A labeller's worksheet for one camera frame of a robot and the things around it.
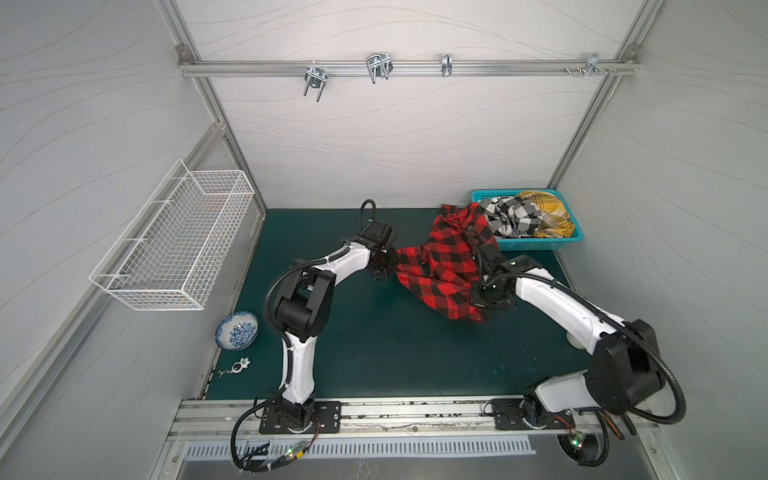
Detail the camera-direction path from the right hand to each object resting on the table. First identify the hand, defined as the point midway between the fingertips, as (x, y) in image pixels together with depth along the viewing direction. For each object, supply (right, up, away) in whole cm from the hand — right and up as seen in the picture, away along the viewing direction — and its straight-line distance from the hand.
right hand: (482, 295), depth 85 cm
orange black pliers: (+28, -30, -13) cm, 43 cm away
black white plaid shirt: (+18, +24, +22) cm, 37 cm away
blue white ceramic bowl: (-72, -11, +2) cm, 73 cm away
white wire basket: (-78, +13, -16) cm, 81 cm away
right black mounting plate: (+3, -28, -12) cm, 30 cm away
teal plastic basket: (+20, +14, +17) cm, 30 cm away
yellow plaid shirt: (+31, +22, +17) cm, 42 cm away
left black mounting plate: (-43, -29, -11) cm, 53 cm away
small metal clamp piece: (-68, -19, -5) cm, 71 cm away
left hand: (-22, +9, +12) cm, 27 cm away
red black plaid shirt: (-10, +5, +8) cm, 14 cm away
